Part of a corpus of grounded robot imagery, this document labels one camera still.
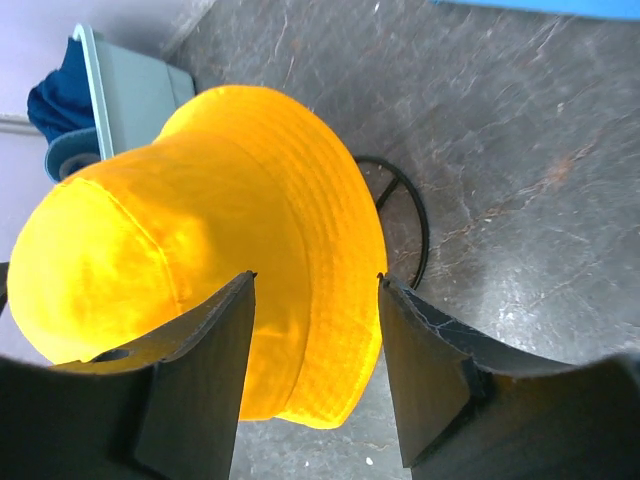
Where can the yellow bucket hat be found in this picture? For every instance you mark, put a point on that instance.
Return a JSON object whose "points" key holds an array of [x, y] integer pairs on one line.
{"points": [[241, 178]]}

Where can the black wire hat stand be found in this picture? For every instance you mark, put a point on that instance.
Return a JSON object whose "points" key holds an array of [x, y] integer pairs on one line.
{"points": [[403, 216]]}

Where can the navy blue hat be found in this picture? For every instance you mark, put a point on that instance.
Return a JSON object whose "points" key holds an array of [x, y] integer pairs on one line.
{"points": [[61, 103]]}

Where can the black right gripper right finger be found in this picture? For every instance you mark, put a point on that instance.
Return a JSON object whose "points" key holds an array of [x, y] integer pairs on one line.
{"points": [[468, 406]]}

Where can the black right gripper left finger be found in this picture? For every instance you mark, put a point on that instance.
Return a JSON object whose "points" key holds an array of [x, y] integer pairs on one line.
{"points": [[164, 406]]}

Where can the light green plastic bin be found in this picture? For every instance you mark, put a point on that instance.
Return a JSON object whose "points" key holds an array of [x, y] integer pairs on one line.
{"points": [[132, 97]]}

